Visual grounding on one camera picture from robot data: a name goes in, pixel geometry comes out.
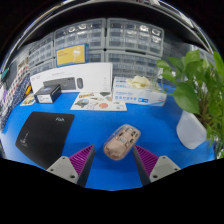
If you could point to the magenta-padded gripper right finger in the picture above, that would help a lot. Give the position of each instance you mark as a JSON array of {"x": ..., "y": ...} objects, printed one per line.
[{"x": 161, "y": 166}]

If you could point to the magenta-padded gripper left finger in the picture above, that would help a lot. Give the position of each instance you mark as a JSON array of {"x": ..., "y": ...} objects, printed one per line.
[{"x": 65, "y": 168}]

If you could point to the transparent pink computer mouse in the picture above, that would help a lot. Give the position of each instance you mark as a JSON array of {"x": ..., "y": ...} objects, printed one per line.
[{"x": 120, "y": 141}]

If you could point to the black mouse pad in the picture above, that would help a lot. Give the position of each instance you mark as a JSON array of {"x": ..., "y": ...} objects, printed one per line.
[{"x": 43, "y": 136}]

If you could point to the white keyboard mouse set box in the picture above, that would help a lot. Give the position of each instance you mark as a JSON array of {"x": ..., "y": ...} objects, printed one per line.
[{"x": 93, "y": 75}]

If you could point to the green potted plant white pot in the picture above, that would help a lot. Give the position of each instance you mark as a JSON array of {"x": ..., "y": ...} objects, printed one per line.
[{"x": 191, "y": 130}]

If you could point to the large cartoon sticker sheet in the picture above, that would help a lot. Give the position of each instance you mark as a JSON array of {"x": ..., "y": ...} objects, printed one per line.
[{"x": 98, "y": 103}]

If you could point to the white blue glove box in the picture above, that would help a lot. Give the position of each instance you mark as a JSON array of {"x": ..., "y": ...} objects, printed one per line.
[{"x": 136, "y": 96}]

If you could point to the small black product box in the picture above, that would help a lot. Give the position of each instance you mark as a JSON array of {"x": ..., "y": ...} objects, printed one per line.
[{"x": 46, "y": 95}]

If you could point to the small cartoon sticker sheet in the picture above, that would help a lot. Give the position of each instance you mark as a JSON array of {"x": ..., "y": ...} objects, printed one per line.
[{"x": 28, "y": 100}]

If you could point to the navy dotted fabric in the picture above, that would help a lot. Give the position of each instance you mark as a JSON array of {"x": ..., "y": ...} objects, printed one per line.
[{"x": 13, "y": 103}]

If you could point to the cream latex glove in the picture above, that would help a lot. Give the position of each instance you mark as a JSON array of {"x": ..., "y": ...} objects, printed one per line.
[{"x": 138, "y": 81}]

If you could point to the white red-dotted fabric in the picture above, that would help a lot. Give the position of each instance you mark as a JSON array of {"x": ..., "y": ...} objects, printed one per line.
[{"x": 15, "y": 83}]

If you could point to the yellow blue cardboard box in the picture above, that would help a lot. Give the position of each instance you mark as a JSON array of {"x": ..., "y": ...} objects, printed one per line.
[{"x": 71, "y": 55}]

